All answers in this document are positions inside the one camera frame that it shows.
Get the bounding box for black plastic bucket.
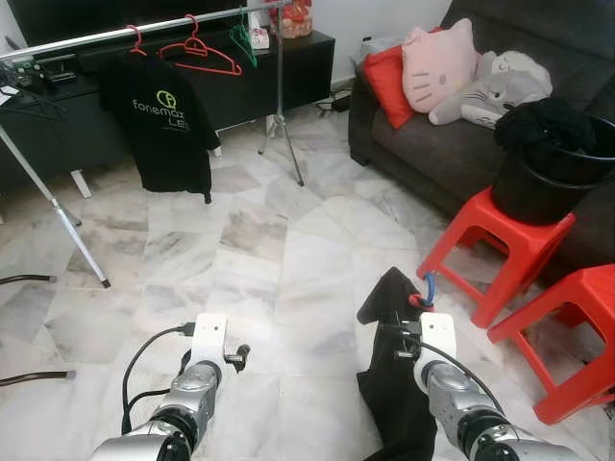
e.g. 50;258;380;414
490;113;615;227

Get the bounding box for black shirt red trim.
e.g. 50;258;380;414
356;267;438;461

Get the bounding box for small white pink box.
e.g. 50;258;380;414
248;10;272;51

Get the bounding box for green plastic hanger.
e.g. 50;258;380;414
229;8;260;70

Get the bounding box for blue plastic hanger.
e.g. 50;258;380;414
408;272;438;310

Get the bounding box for red fortune figurine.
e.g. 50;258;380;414
279;0;316;39

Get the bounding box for grey wide-eyed plush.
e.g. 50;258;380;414
428;69;554;131

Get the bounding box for red plastic stool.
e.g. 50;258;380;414
485;264;615;425
415;185;578;330

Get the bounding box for pink cat face pillow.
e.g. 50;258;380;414
401;17;481;116

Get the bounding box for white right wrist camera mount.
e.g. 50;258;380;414
418;312;458;371

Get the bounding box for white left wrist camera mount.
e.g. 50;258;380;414
187;313;230;371

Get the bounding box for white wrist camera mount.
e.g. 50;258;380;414
418;312;458;371
187;313;230;371

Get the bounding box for red plastic hanger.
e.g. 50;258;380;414
159;14;243;78
125;24;148;57

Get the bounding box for green electronics boards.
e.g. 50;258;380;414
0;56;49;89

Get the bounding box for black knit garment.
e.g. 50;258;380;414
495;96;597;159

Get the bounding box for black television console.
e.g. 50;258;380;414
0;29;335;193

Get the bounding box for red cushion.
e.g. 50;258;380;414
362;43;419;131

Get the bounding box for black shirt green logo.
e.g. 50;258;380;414
96;50;222;205

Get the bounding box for dark grey fabric sofa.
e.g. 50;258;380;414
348;0;615;279

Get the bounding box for side table white lace cloth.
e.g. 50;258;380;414
365;36;405;55

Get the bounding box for grey sleeping plush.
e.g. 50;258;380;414
476;50;554;87

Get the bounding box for silver metal clothes rack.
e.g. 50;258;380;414
0;0;308;289

